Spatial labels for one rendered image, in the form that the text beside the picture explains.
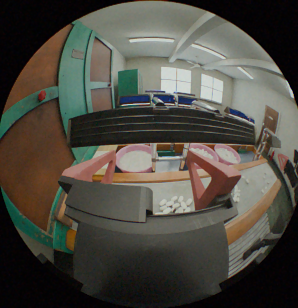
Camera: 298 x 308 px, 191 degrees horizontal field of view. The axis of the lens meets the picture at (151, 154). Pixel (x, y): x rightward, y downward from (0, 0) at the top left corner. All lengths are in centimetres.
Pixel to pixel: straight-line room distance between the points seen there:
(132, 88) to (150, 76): 249
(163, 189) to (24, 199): 60
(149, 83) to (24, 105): 513
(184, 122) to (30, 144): 47
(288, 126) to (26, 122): 538
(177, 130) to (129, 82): 278
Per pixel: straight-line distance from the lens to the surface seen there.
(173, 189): 50
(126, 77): 298
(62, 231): 52
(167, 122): 21
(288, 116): 509
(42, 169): 43
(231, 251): 65
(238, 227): 55
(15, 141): 39
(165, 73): 535
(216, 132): 26
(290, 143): 493
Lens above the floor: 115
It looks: 37 degrees down
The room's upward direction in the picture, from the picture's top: straight up
